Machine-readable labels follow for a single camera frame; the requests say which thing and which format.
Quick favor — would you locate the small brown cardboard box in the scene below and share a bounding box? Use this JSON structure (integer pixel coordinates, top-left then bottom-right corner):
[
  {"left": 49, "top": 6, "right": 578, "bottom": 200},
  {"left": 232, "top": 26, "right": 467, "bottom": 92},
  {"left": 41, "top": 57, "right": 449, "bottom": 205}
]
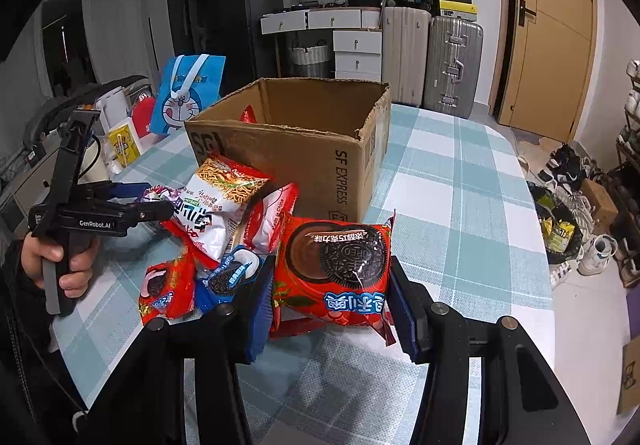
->
[{"left": 580, "top": 179, "right": 618, "bottom": 235}]

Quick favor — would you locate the SF Express cardboard box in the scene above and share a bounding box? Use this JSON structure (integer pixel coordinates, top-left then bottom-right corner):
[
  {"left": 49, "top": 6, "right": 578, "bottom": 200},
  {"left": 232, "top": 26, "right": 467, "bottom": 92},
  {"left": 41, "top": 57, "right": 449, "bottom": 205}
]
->
[{"left": 184, "top": 78, "right": 392, "bottom": 223}]

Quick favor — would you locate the white noodle snack bag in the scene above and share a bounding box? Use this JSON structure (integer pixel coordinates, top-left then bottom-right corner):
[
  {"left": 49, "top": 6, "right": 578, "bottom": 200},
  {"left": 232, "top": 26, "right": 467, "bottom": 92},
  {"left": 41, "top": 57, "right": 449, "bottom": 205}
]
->
[{"left": 171, "top": 152, "right": 271, "bottom": 262}]

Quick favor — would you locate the yellow white box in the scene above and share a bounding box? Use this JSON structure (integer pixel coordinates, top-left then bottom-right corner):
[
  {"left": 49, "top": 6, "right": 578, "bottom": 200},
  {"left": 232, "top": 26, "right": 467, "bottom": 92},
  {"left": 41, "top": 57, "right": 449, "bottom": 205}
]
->
[{"left": 107, "top": 118, "right": 144, "bottom": 168}]

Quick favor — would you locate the blue Doraemon gift bag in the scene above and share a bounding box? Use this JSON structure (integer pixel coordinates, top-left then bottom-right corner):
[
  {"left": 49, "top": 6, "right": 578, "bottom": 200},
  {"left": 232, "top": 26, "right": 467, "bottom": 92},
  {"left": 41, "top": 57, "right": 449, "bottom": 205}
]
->
[{"left": 150, "top": 54, "right": 226, "bottom": 135}]

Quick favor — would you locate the person's left hand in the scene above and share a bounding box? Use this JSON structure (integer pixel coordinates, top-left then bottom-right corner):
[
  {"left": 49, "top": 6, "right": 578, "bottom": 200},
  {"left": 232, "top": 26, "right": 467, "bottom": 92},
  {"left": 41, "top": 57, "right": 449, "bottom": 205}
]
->
[{"left": 21, "top": 233, "right": 100, "bottom": 299}]

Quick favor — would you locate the white drawer desk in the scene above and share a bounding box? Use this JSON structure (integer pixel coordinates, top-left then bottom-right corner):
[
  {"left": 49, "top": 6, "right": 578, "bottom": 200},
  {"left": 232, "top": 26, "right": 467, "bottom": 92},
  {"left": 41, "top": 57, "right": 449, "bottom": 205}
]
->
[{"left": 260, "top": 7, "right": 382, "bottom": 82}]

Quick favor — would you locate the small blue Oreo packet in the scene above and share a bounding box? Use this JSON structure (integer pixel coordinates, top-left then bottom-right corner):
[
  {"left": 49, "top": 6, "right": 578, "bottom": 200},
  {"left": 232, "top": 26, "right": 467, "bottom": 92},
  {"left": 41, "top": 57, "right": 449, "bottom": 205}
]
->
[{"left": 194, "top": 246, "right": 262, "bottom": 314}]

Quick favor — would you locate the silver hard suitcase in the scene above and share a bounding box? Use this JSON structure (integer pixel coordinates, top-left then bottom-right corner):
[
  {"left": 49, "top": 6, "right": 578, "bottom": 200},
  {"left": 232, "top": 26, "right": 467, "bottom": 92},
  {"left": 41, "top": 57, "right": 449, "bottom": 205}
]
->
[{"left": 422, "top": 16, "right": 484, "bottom": 119}]

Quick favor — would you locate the wooden shoe rack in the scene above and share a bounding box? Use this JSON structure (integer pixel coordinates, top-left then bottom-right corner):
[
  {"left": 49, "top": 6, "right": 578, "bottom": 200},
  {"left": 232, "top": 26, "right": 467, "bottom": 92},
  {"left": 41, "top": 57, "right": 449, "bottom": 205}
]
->
[{"left": 611, "top": 59, "right": 639, "bottom": 288}]

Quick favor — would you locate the black trash bin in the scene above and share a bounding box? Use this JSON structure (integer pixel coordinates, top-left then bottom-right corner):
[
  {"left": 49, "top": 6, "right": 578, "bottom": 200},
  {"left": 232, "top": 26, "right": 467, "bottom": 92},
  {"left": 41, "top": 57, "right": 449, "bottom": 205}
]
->
[{"left": 527, "top": 182, "right": 582, "bottom": 265}]

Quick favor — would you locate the beige hard suitcase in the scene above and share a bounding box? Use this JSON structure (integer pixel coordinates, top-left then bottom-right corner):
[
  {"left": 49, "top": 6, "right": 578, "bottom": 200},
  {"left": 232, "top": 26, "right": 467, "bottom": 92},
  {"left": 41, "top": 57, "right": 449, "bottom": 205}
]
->
[{"left": 381, "top": 6, "right": 432, "bottom": 108}]

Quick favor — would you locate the plaid teal tablecloth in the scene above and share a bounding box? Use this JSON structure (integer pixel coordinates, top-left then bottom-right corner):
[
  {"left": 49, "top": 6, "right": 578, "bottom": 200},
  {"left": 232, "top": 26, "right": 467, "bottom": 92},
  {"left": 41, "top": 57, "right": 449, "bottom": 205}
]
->
[{"left": 53, "top": 106, "right": 555, "bottom": 444}]

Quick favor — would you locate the red white snack packet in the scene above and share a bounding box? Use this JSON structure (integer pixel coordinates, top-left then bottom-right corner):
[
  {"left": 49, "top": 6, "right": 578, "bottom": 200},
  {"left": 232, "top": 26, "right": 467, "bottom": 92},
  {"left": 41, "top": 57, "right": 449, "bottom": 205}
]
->
[{"left": 241, "top": 183, "right": 299, "bottom": 254}]

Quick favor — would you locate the black refrigerator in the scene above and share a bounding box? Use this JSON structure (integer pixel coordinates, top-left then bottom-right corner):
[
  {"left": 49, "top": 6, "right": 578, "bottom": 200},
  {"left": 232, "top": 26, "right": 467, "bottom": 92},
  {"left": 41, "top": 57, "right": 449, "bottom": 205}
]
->
[{"left": 205, "top": 0, "right": 283, "bottom": 97}]

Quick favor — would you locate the white electric kettle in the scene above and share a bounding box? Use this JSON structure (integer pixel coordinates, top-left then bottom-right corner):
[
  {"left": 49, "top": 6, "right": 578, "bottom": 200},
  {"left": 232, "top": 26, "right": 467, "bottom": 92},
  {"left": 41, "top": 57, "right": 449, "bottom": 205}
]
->
[{"left": 96, "top": 86, "right": 130, "bottom": 134}]

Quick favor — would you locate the woven laundry basket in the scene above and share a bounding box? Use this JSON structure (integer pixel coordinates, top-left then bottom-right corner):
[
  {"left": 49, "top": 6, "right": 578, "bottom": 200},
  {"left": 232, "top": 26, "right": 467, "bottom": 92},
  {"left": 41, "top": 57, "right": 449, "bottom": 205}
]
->
[{"left": 288, "top": 44, "right": 332, "bottom": 78}]

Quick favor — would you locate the wooden door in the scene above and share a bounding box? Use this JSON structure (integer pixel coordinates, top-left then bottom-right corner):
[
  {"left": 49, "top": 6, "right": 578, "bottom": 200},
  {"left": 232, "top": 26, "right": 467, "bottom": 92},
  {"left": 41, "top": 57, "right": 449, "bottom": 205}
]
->
[{"left": 490, "top": 0, "right": 597, "bottom": 142}]

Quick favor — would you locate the red large Oreo pack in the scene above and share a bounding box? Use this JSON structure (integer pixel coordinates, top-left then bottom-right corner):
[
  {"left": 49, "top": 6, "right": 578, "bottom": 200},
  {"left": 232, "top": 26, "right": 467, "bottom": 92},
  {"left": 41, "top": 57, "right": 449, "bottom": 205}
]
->
[{"left": 270, "top": 214, "right": 396, "bottom": 347}]

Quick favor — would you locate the small red Oreo packet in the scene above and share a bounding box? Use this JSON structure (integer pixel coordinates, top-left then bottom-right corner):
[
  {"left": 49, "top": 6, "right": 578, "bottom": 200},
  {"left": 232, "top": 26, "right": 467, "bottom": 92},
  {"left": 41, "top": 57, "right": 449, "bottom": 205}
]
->
[{"left": 138, "top": 251, "right": 196, "bottom": 326}]

